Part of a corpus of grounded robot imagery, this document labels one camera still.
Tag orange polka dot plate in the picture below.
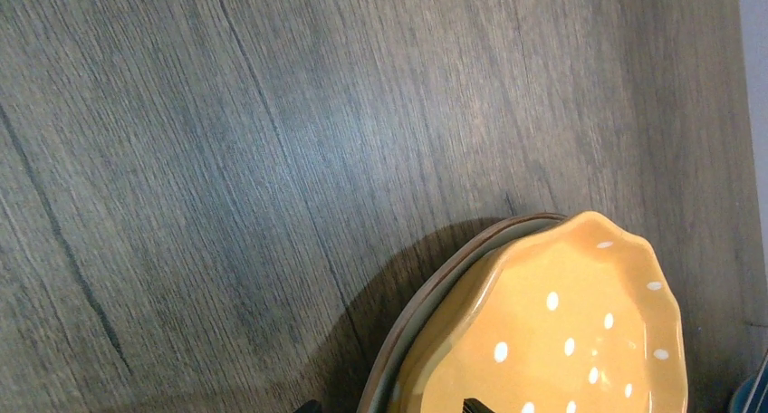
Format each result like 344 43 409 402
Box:
384 211 688 412

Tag blue polka dot plate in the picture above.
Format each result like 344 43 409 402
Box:
727 356 768 413

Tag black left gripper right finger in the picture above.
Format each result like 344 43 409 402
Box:
462 398 494 413

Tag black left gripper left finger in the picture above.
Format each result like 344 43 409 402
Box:
294 399 322 413

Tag pale green flower plate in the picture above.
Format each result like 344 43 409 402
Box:
356 212 568 413

